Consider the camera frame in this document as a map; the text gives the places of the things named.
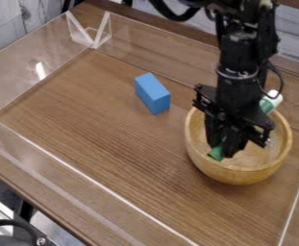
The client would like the clear acrylic corner bracket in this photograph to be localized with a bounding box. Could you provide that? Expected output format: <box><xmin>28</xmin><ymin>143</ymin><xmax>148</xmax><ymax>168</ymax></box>
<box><xmin>65</xmin><ymin>12</ymin><xmax>112</xmax><ymax>49</ymax></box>

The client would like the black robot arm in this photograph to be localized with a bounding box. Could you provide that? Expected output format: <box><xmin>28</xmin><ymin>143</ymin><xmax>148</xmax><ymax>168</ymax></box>
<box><xmin>149</xmin><ymin>0</ymin><xmax>279</xmax><ymax>158</ymax></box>

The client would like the brown wooden bowl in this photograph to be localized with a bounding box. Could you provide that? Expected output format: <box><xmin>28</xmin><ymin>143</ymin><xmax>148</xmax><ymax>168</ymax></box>
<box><xmin>182</xmin><ymin>108</ymin><xmax>292</xmax><ymax>185</ymax></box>

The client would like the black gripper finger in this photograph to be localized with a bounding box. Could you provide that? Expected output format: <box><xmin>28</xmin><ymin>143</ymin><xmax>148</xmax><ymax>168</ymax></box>
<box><xmin>221</xmin><ymin>126</ymin><xmax>248</xmax><ymax>158</ymax></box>
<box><xmin>204</xmin><ymin>115</ymin><xmax>225</xmax><ymax>153</ymax></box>

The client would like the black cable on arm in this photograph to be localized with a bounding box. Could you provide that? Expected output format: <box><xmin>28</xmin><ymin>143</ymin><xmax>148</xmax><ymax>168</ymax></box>
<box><xmin>257</xmin><ymin>61</ymin><xmax>284</xmax><ymax>100</ymax></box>

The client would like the green and white marker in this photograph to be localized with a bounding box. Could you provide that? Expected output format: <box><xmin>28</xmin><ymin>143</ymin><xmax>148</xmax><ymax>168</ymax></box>
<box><xmin>208</xmin><ymin>89</ymin><xmax>283</xmax><ymax>161</ymax></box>

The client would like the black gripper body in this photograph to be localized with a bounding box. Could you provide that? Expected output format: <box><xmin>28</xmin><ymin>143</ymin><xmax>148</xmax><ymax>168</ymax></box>
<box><xmin>192</xmin><ymin>84</ymin><xmax>275</xmax><ymax>147</ymax></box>

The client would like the blue rectangular block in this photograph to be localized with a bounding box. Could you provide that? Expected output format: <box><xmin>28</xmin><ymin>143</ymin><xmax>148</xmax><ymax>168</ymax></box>
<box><xmin>134</xmin><ymin>73</ymin><xmax>170</xmax><ymax>114</ymax></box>

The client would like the black cable lower left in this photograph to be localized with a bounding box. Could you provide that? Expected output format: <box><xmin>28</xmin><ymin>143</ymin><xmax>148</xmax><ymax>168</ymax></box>
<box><xmin>0</xmin><ymin>219</ymin><xmax>30</xmax><ymax>246</ymax></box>

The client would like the black metal frame piece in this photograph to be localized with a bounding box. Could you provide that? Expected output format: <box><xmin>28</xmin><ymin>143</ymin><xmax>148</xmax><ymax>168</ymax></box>
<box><xmin>11</xmin><ymin>215</ymin><xmax>57</xmax><ymax>246</ymax></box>

